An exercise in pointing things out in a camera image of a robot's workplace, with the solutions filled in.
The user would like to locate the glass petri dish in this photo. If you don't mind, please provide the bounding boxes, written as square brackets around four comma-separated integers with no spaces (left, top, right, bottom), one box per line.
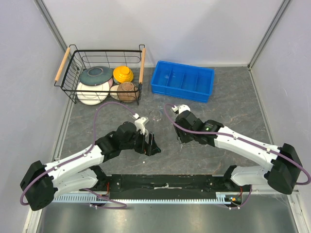
[149,109,163,122]

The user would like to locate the blue plastic divided bin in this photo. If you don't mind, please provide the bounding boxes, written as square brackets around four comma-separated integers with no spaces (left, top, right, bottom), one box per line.
[151,61,214,103]

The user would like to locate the white ceramic plate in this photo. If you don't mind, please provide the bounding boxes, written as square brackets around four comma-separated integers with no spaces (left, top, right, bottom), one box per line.
[76,82,110,105]

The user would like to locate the glass beaker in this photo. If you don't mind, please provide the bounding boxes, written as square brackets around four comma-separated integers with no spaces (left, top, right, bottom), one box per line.
[157,102,165,110]

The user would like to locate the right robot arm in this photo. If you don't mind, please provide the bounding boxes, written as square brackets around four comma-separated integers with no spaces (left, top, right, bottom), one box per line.
[172,105,302,195]

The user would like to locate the teal ceramic plate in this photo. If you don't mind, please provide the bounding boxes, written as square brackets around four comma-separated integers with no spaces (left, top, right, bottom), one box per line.
[79,66,113,86]

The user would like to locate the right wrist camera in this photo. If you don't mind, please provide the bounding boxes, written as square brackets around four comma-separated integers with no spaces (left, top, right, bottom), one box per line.
[171,104,190,115]

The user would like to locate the brown ceramic bowl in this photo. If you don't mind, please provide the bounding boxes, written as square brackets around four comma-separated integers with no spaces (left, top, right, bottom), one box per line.
[117,82,139,102]

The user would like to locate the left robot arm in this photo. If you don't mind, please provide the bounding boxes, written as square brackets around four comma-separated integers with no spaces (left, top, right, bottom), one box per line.
[20,122,161,211]

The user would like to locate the yellow ceramic bowl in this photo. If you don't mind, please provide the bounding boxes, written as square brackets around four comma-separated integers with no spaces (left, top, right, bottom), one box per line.
[113,66,134,83]

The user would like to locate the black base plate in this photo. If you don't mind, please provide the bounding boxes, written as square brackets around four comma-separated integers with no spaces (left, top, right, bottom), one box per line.
[79,173,243,200]

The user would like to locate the white ceramic bowl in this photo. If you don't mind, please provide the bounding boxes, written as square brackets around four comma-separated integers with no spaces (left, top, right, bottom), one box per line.
[109,85,120,100]

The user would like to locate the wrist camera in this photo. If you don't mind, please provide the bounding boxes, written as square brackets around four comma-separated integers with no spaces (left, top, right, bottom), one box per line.
[134,116,149,135]
[171,104,190,115]

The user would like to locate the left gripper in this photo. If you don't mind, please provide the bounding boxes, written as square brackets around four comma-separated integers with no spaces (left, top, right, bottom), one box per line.
[121,128,161,156]

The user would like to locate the black wire basket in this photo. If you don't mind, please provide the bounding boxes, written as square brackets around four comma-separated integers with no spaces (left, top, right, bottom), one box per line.
[54,44,146,105]

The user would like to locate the light blue cable duct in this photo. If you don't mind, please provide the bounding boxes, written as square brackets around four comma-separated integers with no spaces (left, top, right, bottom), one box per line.
[52,192,242,204]

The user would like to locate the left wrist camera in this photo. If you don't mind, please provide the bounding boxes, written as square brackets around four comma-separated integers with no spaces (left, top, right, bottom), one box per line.
[134,116,149,135]

